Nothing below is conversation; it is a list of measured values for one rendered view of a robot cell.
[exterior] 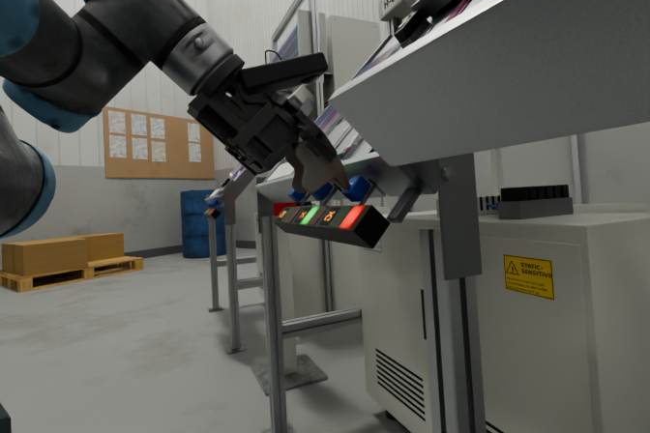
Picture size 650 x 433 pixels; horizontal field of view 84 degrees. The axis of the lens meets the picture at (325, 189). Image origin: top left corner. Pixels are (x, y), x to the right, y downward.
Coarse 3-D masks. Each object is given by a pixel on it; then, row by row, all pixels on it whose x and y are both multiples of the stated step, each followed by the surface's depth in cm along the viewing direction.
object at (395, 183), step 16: (352, 160) 49; (368, 160) 45; (384, 160) 43; (288, 176) 75; (352, 176) 52; (368, 176) 49; (384, 176) 46; (400, 176) 43; (272, 192) 94; (288, 192) 83; (336, 192) 63; (384, 192) 51; (400, 192) 47
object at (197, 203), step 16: (192, 192) 485; (208, 192) 489; (192, 208) 484; (192, 224) 484; (224, 224) 510; (192, 240) 483; (208, 240) 486; (224, 240) 507; (192, 256) 483; (208, 256) 485
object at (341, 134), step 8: (336, 128) 86; (344, 128) 78; (352, 128) 73; (328, 136) 85; (336, 136) 79; (344, 136) 72; (352, 136) 68; (336, 144) 73; (344, 144) 68; (360, 144) 60; (368, 144) 57; (352, 152) 60; (360, 152) 57; (368, 152) 54
